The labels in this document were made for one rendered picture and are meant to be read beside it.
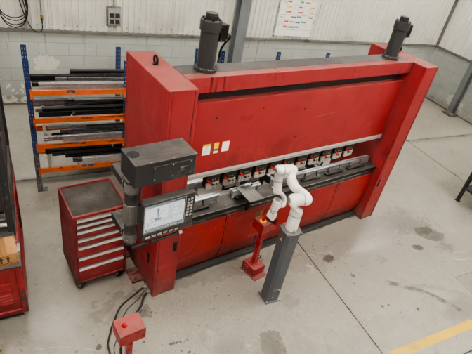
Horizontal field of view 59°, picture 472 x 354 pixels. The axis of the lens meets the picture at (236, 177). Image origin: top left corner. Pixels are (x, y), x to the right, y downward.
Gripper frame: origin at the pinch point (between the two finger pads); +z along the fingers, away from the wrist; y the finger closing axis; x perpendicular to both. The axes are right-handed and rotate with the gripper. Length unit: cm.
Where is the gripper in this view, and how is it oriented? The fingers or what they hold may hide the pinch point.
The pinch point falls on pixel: (269, 221)
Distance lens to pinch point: 451.8
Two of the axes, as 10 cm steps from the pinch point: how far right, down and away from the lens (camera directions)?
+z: -2.2, 7.7, 6.0
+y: 6.1, 5.9, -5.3
